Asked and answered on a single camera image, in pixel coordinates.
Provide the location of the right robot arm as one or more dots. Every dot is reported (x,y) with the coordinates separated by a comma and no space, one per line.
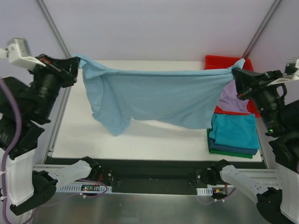
(277,206)

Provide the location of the green folded t-shirt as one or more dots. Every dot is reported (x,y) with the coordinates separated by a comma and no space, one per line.
(213,151)

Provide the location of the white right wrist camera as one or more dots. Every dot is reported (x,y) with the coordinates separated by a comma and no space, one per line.
(290,74)

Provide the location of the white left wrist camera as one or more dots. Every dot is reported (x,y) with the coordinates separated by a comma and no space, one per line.
(18,54)

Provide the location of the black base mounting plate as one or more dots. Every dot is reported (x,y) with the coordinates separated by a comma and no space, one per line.
(151,177)

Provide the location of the aluminium frame post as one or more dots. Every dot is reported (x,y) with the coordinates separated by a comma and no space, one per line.
(262,27)
(53,28)

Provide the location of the red plastic bin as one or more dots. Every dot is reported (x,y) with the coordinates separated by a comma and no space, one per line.
(222,62)

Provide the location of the white cable duct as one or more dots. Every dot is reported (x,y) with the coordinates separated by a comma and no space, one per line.
(84,188)
(210,191)

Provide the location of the left aluminium frame post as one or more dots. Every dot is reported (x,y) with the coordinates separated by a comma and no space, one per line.
(53,28)

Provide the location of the teal folded t-shirt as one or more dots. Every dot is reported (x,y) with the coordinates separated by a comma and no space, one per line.
(235,131)

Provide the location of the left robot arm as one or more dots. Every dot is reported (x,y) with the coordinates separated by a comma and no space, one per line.
(25,109)

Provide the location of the right aluminium frame post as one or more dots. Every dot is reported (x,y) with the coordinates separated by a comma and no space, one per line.
(262,27)

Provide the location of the light blue printed t-shirt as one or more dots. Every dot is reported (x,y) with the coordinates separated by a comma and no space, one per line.
(184,98)

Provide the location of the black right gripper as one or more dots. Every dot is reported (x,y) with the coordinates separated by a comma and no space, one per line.
(253,86)

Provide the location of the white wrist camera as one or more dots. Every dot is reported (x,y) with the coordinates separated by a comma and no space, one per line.
(290,74)
(18,54)

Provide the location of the left white cable duct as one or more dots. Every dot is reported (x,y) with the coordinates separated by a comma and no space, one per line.
(84,188)

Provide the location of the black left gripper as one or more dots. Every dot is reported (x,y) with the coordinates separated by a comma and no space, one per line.
(57,71)

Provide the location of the right white cable duct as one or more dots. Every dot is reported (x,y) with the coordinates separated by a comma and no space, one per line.
(210,191)

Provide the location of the dark blue folded t-shirt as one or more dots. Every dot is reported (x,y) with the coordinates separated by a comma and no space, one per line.
(212,145)

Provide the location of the lavender t-shirt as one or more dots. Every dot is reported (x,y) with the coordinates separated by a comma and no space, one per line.
(229,101)

